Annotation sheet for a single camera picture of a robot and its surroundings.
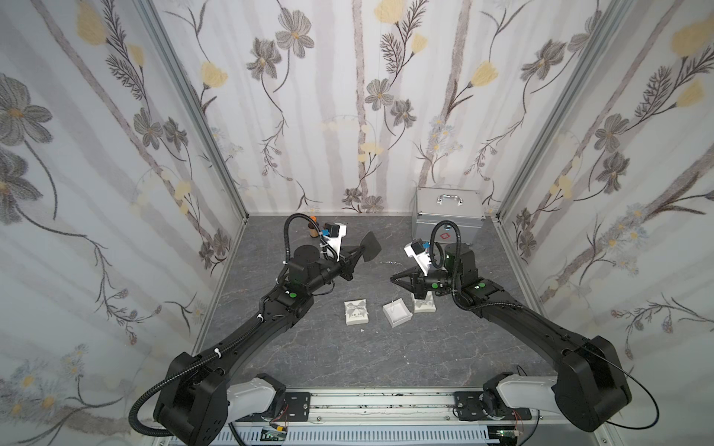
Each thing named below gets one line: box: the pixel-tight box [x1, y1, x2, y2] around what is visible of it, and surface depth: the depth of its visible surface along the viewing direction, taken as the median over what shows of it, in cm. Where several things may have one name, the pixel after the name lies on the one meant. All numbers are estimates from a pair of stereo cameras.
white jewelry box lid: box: [413, 290, 437, 314], surface depth 94 cm
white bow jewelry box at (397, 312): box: [382, 297, 413, 328], surface depth 93 cm
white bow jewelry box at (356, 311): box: [343, 298, 370, 327], surface depth 90 cm
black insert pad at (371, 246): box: [359, 230, 383, 263], surface depth 78 cm
